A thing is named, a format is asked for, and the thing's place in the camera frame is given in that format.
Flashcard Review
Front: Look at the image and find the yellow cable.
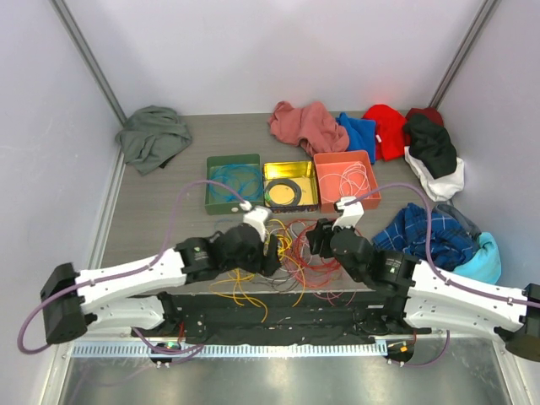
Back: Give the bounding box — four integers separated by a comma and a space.
208, 217, 305, 324

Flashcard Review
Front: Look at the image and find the grey cable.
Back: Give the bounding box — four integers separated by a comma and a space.
264, 178, 304, 208

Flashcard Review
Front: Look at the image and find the white cable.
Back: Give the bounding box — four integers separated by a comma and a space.
318, 162, 370, 197

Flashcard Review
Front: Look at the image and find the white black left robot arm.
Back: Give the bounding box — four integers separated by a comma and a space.
40, 224, 280, 345

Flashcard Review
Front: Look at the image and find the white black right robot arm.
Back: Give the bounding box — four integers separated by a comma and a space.
306, 219, 539, 362

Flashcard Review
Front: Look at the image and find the blue plaid cloth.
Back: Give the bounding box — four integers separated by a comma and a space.
372, 203, 479, 271

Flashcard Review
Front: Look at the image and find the orange plastic tray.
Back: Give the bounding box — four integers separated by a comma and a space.
313, 150, 378, 213

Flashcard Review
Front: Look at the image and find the yellow metal tin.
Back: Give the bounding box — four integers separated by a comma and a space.
262, 160, 320, 213

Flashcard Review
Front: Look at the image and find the green plastic tray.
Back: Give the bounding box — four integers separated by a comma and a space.
205, 154, 263, 215

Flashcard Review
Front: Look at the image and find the grey denim cloth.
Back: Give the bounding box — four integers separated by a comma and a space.
435, 203, 482, 240

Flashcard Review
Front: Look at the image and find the pink cloth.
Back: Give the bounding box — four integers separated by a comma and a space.
267, 101, 349, 157

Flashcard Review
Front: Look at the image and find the white cloth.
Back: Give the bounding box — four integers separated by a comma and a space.
404, 146, 465, 202

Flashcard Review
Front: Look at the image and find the light blue cloth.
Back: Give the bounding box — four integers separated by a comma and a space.
453, 232, 502, 284

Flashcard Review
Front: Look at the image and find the black cloth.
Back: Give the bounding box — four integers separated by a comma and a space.
403, 114, 457, 179

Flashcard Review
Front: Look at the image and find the grey green cloth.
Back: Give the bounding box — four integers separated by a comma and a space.
115, 105, 193, 176

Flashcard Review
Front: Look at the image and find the dark red cloth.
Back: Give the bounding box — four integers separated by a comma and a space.
405, 107, 445, 127

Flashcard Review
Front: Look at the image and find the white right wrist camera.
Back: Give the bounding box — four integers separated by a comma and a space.
332, 196, 365, 230

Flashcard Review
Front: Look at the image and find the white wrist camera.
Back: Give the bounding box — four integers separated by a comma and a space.
332, 196, 365, 230
239, 201, 273, 242

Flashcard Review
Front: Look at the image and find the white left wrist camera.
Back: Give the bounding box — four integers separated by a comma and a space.
239, 201, 273, 242

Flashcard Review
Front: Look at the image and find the red cable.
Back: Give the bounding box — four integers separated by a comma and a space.
287, 217, 351, 305

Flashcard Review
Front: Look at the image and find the dark brown cable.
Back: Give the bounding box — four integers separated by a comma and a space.
214, 217, 305, 294

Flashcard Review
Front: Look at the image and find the blue cable in green tray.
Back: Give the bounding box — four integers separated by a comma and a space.
209, 162, 262, 202

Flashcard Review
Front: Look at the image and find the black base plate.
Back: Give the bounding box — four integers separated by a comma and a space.
140, 290, 416, 346

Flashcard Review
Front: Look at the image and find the white slotted cable duct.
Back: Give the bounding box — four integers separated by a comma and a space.
71, 340, 387, 359

